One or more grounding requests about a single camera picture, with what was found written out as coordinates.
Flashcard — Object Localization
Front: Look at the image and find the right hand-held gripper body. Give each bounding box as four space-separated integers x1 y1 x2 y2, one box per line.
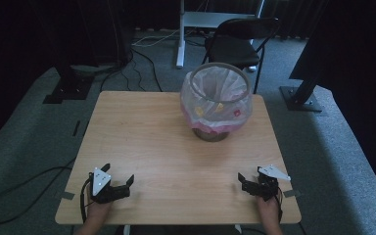
241 164 292 202

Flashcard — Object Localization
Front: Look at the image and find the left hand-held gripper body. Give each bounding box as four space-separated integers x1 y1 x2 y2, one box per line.
88 166 131 205

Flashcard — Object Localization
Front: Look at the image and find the brown round trash bin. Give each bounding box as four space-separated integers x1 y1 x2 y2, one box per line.
192 126 230 143

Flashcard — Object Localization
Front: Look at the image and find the translucent white plastic bag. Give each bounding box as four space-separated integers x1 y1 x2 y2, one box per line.
179 64 254 135

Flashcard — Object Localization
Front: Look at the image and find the person's right hand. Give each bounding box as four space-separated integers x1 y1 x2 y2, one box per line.
256 195 281 226

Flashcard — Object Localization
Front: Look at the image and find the person's left hand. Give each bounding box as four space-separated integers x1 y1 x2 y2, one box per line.
86 201 114 225

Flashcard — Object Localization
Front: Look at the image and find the black tape strip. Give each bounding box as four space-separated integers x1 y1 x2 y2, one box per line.
71 119 81 138

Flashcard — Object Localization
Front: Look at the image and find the black stand with square base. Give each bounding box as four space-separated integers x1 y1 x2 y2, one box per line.
42 62 96 105

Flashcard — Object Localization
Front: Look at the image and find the grey round stand base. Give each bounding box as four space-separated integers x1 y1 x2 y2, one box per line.
70 63 121 75

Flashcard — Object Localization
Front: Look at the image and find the black folding chair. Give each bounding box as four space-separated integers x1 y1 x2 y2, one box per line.
202 17 280 95

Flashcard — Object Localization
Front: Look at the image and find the dark curtain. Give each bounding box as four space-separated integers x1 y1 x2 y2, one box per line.
0 0 135 155
288 0 376 210

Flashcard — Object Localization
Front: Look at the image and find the left hand-held gripper black cable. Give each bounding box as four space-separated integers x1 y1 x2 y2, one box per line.
0 158 94 225

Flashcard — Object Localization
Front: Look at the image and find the black stand with slanted post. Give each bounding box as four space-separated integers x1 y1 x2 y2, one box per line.
279 77 323 114

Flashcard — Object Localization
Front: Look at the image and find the black floor cable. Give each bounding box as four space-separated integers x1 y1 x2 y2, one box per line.
130 47 164 93
99 48 142 93

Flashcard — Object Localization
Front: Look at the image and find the white floor cable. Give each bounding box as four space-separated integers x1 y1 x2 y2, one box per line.
131 28 181 48

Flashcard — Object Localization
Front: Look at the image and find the white desk frame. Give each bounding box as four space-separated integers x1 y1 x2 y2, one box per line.
175 0 266 72

